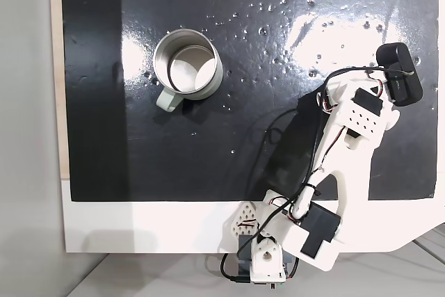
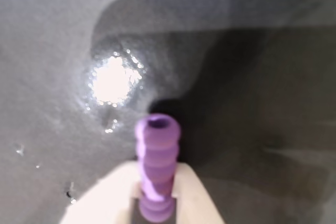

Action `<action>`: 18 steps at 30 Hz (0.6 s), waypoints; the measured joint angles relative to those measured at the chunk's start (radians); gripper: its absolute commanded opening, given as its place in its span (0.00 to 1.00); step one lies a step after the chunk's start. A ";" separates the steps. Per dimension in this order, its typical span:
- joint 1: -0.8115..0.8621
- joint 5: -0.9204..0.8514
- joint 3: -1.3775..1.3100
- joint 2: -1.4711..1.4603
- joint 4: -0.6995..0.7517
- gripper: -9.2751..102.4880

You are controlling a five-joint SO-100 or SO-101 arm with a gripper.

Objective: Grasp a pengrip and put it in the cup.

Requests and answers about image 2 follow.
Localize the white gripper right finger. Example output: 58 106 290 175
172 163 226 224

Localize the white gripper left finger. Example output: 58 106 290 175
60 159 141 224

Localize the purple ribbed pen grip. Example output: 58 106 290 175
134 113 182 224

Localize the black table mat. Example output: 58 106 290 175
0 0 336 224

